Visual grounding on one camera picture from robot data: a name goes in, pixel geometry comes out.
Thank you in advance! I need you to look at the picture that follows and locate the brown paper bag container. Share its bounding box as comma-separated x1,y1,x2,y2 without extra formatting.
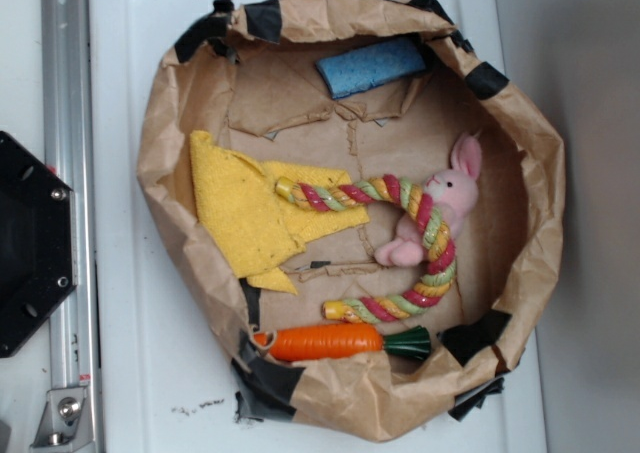
137,0,565,442

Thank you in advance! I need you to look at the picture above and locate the yellow microfiber cloth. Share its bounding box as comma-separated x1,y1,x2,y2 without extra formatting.
190,130,369,294

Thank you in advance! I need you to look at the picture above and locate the orange plastic carrot toy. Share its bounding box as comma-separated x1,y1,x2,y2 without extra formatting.
253,324,432,362

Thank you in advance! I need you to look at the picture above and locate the pink plush bunny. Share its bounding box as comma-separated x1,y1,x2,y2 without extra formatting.
374,133,482,267

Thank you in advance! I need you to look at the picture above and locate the blue sponge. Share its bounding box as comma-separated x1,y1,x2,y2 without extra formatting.
315,37,426,99

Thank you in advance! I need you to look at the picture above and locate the multicolored twisted rope toy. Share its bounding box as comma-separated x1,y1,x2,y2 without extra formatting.
275,174,457,324

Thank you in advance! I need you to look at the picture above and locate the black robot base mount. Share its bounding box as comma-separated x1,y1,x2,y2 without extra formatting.
1,132,75,358

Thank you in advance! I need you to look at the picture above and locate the aluminium extrusion rail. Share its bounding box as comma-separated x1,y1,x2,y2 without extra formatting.
42,0,105,452

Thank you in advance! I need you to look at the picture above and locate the metal corner bracket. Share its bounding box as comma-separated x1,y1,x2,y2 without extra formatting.
29,386,94,452

